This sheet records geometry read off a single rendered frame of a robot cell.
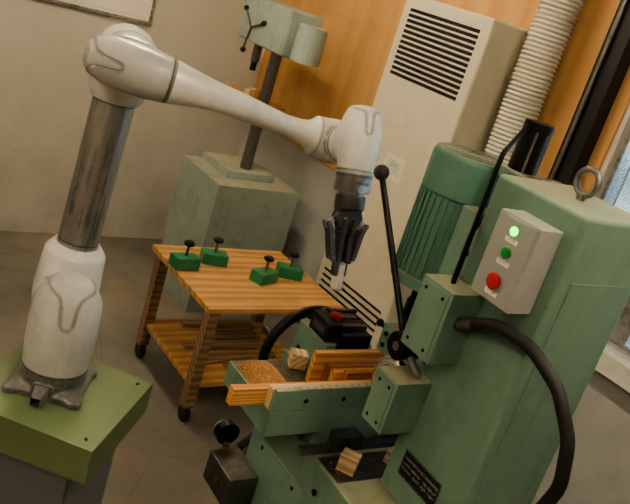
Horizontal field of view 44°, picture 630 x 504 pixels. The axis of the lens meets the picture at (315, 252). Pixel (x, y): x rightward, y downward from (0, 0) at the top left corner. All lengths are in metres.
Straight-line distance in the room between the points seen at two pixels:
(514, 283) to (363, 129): 0.64
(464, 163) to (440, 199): 0.09
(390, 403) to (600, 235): 0.51
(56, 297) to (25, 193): 2.73
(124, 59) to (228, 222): 2.30
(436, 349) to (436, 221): 0.30
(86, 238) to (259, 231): 2.14
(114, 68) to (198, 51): 2.92
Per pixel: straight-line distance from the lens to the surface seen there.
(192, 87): 1.73
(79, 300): 1.84
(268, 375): 1.75
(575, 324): 1.49
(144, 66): 1.71
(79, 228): 1.98
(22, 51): 4.30
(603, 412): 3.04
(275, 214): 4.04
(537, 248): 1.36
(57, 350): 1.86
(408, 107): 3.31
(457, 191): 1.64
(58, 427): 1.85
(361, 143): 1.84
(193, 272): 3.19
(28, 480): 1.96
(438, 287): 1.48
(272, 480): 1.91
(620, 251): 1.48
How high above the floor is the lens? 1.75
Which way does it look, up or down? 19 degrees down
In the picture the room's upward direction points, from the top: 18 degrees clockwise
